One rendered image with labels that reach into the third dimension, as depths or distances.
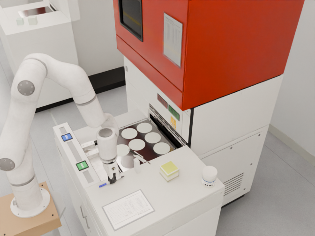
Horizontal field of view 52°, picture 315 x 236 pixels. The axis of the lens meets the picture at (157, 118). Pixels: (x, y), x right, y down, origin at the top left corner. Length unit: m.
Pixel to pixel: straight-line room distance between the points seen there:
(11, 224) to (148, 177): 0.69
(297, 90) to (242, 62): 1.46
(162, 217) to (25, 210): 0.68
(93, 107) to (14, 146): 0.36
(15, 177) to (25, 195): 0.13
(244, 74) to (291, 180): 1.55
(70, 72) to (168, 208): 0.77
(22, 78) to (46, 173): 2.00
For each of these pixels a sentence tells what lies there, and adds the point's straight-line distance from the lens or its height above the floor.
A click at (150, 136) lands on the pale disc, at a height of 0.90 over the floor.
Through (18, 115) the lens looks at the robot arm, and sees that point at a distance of 1.37.
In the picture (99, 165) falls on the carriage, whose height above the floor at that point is 0.88.
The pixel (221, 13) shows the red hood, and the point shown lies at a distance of 1.52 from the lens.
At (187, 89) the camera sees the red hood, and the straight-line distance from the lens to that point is 1.60.
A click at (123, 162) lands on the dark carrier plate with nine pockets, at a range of 1.85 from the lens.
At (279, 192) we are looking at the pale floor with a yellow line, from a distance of 3.03.
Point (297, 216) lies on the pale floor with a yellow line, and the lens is 2.93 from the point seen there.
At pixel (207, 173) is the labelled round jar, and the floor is 1.06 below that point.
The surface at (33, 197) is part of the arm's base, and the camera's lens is 1.69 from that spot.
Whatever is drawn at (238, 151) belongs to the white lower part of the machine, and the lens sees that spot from 2.28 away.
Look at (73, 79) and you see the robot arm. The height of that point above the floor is 1.60.
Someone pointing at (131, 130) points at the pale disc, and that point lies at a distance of 2.04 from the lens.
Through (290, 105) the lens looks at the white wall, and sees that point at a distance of 3.27.
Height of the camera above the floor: 2.25
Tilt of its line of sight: 39 degrees down
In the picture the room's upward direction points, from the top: straight up
